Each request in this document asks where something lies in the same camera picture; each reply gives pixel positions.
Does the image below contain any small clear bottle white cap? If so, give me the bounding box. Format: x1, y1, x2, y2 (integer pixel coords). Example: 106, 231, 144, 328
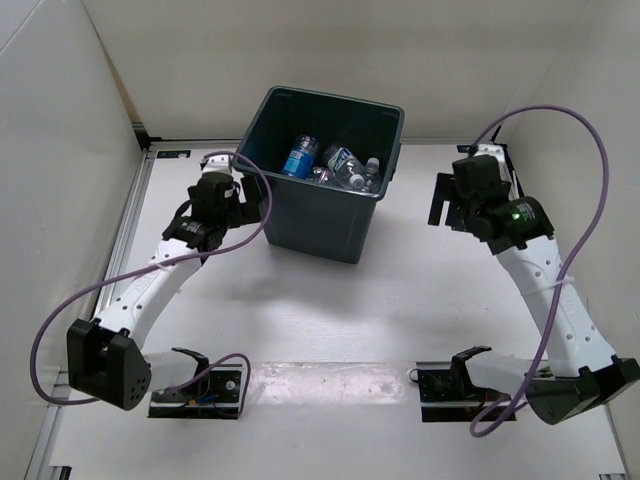
363, 157, 382, 194

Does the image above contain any crushed clear bottle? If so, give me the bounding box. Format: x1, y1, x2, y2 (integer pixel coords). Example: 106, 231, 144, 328
307, 166, 337, 186

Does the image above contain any clear bottle blue white label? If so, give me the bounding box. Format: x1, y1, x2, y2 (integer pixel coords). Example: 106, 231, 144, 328
323, 145, 366, 191

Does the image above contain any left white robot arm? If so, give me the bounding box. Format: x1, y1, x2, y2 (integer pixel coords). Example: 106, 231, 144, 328
66, 172, 262, 411

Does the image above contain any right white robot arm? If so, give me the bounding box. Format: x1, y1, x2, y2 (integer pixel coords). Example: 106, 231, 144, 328
449, 155, 639, 425

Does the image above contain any dark green plastic bin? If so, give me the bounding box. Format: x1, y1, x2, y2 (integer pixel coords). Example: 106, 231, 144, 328
232, 86, 405, 264

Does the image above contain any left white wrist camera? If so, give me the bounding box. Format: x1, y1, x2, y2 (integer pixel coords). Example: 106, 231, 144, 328
199, 153, 233, 176

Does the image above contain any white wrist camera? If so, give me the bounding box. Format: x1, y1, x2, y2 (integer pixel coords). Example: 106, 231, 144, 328
199, 153, 233, 176
467, 143, 506, 165

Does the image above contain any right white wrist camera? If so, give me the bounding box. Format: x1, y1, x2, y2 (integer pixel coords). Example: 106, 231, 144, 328
467, 143, 506, 165

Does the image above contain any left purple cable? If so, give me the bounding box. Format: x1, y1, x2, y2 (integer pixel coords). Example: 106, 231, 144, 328
30, 151, 274, 405

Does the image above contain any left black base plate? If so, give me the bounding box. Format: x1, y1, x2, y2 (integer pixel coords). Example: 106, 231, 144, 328
147, 353, 252, 420

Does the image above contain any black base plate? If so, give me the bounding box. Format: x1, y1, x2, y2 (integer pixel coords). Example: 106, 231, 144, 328
408, 365, 502, 423
147, 353, 252, 420

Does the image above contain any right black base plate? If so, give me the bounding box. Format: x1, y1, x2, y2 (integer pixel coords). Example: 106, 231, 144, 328
408, 365, 502, 423

